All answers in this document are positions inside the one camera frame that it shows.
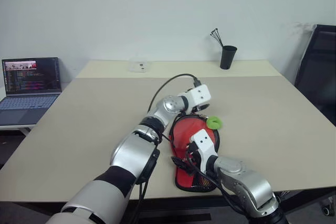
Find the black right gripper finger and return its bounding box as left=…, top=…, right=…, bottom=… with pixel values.
left=183, top=166, right=197, bottom=178
left=171, top=156, right=190, bottom=169

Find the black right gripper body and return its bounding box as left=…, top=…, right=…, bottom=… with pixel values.
left=185, top=141, right=202, bottom=175

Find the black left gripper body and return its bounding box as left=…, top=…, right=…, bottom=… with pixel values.
left=191, top=103, right=211, bottom=113

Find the green ring zipper pull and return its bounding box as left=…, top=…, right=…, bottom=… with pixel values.
left=206, top=116, right=223, bottom=130

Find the red zippered pouch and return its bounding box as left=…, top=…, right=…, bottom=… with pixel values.
left=167, top=113, right=221, bottom=192

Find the black plastic cup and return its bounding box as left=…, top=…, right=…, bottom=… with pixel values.
left=219, top=45, right=238, bottom=70

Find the small clear plastic tray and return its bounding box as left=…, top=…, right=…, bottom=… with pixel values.
left=128, top=61, right=153, bottom=73

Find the black office chair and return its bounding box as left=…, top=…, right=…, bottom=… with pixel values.
left=293, top=24, right=336, bottom=126

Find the chair caster wheel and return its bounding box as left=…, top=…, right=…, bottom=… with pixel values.
left=321, top=199, right=336, bottom=216

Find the open grey laptop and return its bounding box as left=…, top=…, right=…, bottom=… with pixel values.
left=0, top=57, right=63, bottom=126

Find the white laptop stand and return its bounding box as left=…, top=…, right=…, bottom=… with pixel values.
left=0, top=123, right=35, bottom=137

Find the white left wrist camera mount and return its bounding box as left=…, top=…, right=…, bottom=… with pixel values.
left=188, top=84, right=212, bottom=108

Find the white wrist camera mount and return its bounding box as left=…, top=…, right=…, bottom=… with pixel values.
left=189, top=129, right=221, bottom=174
left=188, top=84, right=212, bottom=108

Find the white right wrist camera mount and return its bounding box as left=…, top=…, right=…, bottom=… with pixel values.
left=189, top=129, right=221, bottom=174

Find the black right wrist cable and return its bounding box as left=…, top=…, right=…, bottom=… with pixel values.
left=194, top=167, right=247, bottom=216

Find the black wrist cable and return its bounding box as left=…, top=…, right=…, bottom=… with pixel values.
left=194, top=167, right=247, bottom=216
left=146, top=73, right=202, bottom=114

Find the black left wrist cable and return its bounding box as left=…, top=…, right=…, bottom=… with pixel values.
left=146, top=73, right=202, bottom=114

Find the black left upper arm cable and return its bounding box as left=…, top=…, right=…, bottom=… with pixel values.
left=133, top=176, right=149, bottom=224

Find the black cable ties bundle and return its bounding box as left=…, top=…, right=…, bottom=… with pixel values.
left=209, top=27, right=225, bottom=48

